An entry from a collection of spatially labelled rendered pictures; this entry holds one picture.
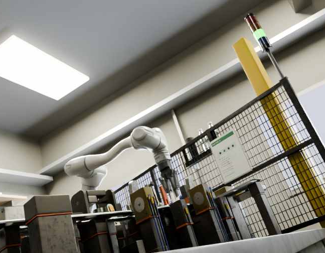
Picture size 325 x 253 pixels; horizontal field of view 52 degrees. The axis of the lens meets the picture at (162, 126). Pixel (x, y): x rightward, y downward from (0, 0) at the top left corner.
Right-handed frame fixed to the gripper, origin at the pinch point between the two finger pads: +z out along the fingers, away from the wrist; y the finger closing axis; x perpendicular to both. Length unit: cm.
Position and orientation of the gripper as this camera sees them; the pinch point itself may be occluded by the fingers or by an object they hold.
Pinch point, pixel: (175, 198)
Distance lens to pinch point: 180.6
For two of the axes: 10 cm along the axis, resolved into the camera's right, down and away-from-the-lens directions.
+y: 6.6, -4.9, -5.6
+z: 2.9, 8.6, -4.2
